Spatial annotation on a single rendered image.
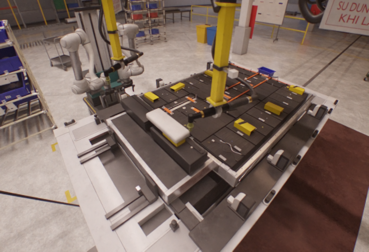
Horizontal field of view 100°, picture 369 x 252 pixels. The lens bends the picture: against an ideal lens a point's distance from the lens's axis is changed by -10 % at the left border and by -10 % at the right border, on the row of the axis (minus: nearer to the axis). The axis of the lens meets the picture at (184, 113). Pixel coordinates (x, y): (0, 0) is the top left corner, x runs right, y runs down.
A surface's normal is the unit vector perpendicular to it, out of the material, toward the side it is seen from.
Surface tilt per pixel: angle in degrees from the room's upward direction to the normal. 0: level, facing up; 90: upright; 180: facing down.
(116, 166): 0
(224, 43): 90
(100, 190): 0
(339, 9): 90
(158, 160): 0
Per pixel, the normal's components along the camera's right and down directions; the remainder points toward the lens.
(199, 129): 0.00, -0.81
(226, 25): 0.44, 0.53
